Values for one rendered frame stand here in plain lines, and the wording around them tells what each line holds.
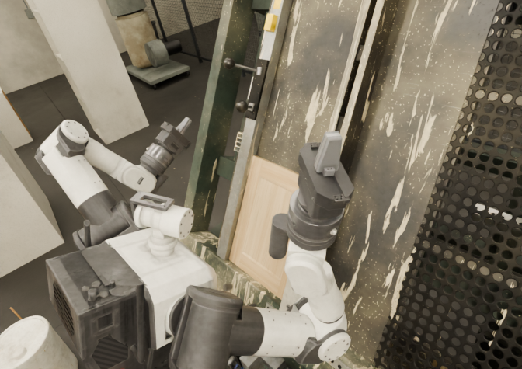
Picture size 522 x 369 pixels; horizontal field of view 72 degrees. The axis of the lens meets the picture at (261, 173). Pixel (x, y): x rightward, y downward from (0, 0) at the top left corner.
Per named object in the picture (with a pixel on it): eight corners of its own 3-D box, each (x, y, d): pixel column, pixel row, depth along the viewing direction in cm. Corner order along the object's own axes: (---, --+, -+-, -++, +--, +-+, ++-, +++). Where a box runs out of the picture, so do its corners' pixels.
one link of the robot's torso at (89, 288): (102, 473, 66) (92, 317, 54) (49, 353, 89) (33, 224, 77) (230, 384, 86) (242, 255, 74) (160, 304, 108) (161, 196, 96)
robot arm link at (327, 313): (346, 287, 69) (360, 335, 81) (318, 252, 77) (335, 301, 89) (299, 316, 68) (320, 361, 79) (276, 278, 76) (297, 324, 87)
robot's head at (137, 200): (165, 241, 77) (161, 212, 73) (131, 231, 79) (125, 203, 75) (180, 222, 82) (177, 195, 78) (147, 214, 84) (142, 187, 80)
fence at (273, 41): (224, 252, 140) (216, 254, 137) (283, -6, 119) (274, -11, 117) (232, 259, 137) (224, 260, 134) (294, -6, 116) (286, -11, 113)
